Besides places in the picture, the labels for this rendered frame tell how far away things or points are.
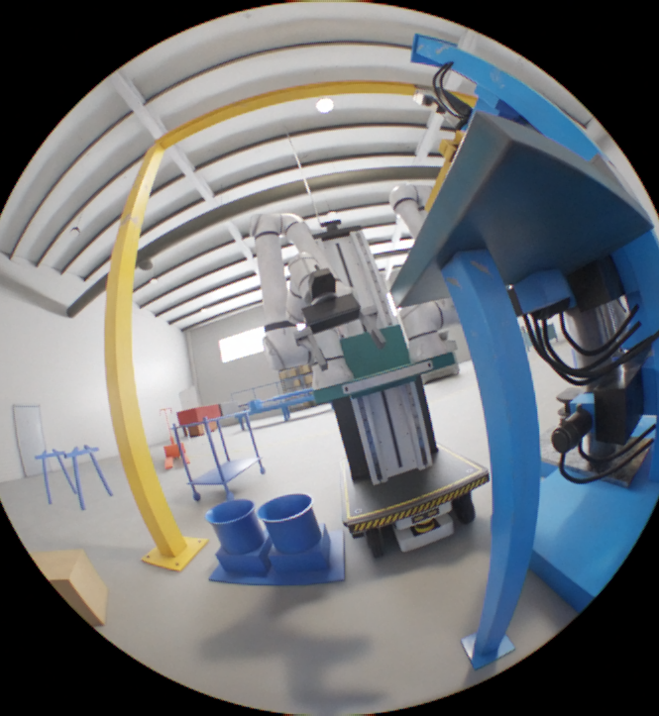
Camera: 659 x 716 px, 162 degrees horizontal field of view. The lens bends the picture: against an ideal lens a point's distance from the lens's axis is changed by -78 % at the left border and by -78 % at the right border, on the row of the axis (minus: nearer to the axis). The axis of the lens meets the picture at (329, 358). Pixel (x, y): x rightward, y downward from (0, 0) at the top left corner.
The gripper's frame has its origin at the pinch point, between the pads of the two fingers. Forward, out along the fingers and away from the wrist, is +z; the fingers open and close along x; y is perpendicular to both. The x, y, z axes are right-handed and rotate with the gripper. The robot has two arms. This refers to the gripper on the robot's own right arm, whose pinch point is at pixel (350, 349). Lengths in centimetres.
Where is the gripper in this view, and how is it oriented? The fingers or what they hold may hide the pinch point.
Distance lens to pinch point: 49.0
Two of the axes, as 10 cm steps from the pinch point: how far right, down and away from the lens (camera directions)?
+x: -9.2, 3.4, -1.8
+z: 3.9, 7.9, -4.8
